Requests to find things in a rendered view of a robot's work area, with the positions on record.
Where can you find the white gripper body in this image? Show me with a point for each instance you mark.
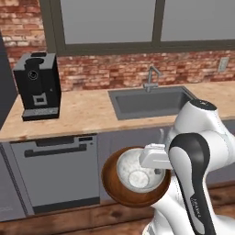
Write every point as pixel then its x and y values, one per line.
pixel 154 159

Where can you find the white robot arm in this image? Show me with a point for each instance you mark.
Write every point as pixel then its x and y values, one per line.
pixel 195 171

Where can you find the white speckled bowl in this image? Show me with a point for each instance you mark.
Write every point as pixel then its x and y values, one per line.
pixel 130 166

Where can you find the brown wooden bowl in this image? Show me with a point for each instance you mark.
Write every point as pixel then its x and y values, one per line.
pixel 134 199

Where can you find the dark grey tall cabinet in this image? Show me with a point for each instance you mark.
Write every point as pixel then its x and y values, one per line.
pixel 6 88

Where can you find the grey sink basin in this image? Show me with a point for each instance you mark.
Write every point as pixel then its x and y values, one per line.
pixel 147 102

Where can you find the silver tap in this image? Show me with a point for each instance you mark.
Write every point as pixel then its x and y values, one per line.
pixel 150 80

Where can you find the grey dishwasher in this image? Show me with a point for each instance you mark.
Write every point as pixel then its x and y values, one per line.
pixel 58 180

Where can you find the grey framed window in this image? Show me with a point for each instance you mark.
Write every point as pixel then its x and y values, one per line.
pixel 122 24

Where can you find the black coffee machine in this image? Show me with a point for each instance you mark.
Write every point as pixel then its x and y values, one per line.
pixel 38 82

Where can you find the grey wall socket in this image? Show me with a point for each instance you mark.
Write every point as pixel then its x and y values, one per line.
pixel 223 64

